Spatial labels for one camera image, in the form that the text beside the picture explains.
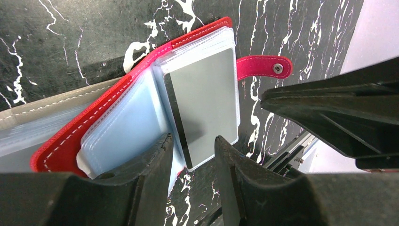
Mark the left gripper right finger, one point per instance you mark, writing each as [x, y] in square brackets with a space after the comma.
[252, 195]

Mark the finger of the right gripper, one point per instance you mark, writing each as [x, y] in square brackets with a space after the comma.
[356, 113]

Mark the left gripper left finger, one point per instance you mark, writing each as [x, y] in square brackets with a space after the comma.
[133, 194]

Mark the grey credit card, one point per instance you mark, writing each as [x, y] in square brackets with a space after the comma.
[204, 104]

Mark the red leather card holder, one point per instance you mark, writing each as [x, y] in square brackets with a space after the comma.
[133, 114]

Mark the grey card holder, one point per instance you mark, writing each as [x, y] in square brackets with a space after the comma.
[23, 129]

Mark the aluminium rail frame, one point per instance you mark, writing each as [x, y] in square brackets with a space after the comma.
[295, 158]

